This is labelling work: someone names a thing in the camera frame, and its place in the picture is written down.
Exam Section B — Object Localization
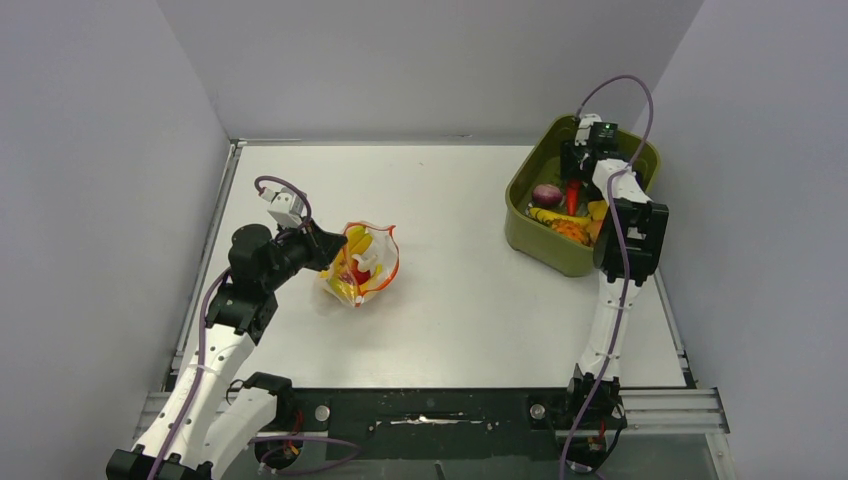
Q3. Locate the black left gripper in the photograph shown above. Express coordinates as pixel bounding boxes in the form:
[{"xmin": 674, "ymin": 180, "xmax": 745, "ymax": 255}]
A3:
[{"xmin": 262, "ymin": 215, "xmax": 347, "ymax": 291}]

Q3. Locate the orange carrot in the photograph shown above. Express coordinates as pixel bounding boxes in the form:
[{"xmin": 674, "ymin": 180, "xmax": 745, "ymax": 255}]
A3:
[{"xmin": 565, "ymin": 178, "xmax": 583, "ymax": 216}]

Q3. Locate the yellow banana bunch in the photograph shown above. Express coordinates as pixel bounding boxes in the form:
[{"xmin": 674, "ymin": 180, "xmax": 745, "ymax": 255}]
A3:
[{"xmin": 319, "ymin": 223, "xmax": 374, "ymax": 306}]

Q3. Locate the clear zip top bag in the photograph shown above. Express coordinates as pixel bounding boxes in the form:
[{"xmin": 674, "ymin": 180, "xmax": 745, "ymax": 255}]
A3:
[{"xmin": 316, "ymin": 221, "xmax": 400, "ymax": 308}]

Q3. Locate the red apple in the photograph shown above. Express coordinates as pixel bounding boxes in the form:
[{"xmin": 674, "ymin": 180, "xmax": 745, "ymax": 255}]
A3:
[{"xmin": 350, "ymin": 264, "xmax": 372, "ymax": 285}]

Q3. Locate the small yellow banana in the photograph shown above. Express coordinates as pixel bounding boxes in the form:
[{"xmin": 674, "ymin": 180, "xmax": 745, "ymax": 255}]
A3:
[{"xmin": 363, "ymin": 264, "xmax": 384, "ymax": 290}]

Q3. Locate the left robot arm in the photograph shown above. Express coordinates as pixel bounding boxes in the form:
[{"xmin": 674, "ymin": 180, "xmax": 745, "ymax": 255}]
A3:
[{"xmin": 106, "ymin": 221, "xmax": 347, "ymax": 479}]

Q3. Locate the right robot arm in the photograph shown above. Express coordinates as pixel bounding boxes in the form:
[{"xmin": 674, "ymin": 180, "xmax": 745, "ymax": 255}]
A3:
[{"xmin": 561, "ymin": 114, "xmax": 669, "ymax": 427}]

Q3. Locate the purple red onion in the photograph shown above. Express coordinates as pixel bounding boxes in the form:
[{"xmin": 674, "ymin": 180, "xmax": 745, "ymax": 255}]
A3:
[{"xmin": 531, "ymin": 184, "xmax": 564, "ymax": 209}]

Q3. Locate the green plastic bin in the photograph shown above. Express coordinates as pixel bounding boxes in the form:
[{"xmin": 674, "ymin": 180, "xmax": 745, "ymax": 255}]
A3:
[{"xmin": 504, "ymin": 115, "xmax": 664, "ymax": 278}]

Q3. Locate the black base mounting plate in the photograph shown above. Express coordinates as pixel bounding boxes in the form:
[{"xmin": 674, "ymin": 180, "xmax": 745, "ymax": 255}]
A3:
[{"xmin": 254, "ymin": 372, "xmax": 627, "ymax": 473}]

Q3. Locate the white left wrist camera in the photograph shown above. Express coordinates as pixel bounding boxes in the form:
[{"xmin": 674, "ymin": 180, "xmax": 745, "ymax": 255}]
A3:
[{"xmin": 259, "ymin": 187, "xmax": 305, "ymax": 229}]

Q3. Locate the aluminium frame rail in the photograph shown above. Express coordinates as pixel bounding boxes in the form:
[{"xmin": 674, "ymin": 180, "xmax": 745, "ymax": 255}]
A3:
[{"xmin": 135, "ymin": 388, "xmax": 730, "ymax": 439}]

